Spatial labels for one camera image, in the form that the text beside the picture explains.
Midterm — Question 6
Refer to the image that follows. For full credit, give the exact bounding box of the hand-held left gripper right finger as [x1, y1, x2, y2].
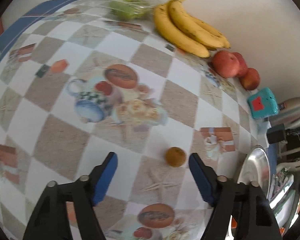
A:
[189, 152, 283, 240]

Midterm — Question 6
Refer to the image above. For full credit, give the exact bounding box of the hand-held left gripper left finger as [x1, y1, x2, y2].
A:
[24, 151, 118, 240]

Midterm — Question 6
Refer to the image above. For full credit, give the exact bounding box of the brown longan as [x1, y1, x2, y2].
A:
[164, 147, 187, 167]

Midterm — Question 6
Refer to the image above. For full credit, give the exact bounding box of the silver metal plate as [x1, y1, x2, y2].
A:
[234, 145, 272, 230]

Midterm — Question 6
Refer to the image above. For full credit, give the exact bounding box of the silver foil packet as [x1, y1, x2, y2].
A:
[269, 170, 295, 209]

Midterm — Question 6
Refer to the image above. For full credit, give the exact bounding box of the black power adapter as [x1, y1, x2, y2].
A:
[266, 126, 287, 144]

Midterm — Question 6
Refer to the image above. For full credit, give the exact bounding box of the teal box with red label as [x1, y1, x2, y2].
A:
[247, 87, 280, 119]

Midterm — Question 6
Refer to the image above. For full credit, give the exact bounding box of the red apple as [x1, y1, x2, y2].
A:
[232, 52, 248, 77]
[212, 50, 241, 78]
[239, 68, 261, 91]

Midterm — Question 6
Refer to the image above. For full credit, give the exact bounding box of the silver thermos flask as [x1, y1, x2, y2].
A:
[269, 97, 300, 130]

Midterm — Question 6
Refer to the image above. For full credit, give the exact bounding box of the yellow banana bunch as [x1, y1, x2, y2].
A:
[153, 0, 231, 58]

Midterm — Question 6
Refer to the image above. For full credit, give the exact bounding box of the clear plastic clamshell box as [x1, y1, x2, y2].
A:
[85, 0, 153, 20]

